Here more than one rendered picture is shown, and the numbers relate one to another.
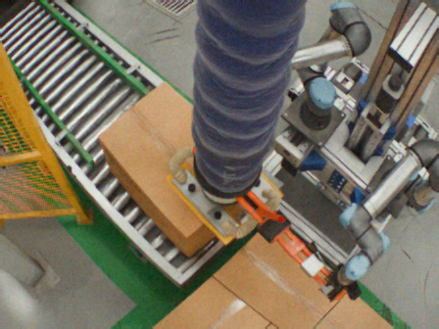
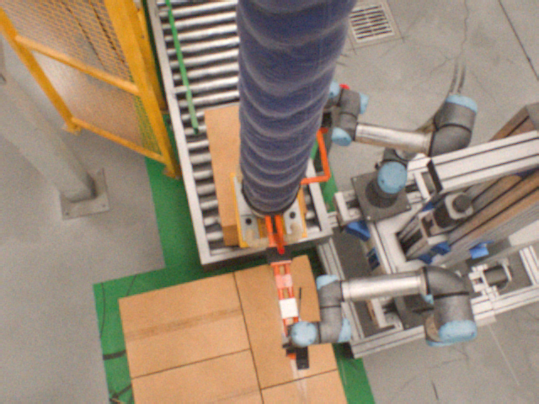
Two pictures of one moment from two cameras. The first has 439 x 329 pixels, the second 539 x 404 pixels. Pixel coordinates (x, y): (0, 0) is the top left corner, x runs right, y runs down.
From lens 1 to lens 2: 0.48 m
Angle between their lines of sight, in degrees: 10
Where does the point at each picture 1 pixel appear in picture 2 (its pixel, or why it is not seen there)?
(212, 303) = (216, 295)
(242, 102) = (257, 140)
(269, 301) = (263, 325)
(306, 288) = not seen: hidden behind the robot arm
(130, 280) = (177, 243)
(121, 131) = (225, 119)
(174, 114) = not seen: hidden behind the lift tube
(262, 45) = (267, 99)
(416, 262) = not seen: outside the picture
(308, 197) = (357, 260)
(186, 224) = (228, 216)
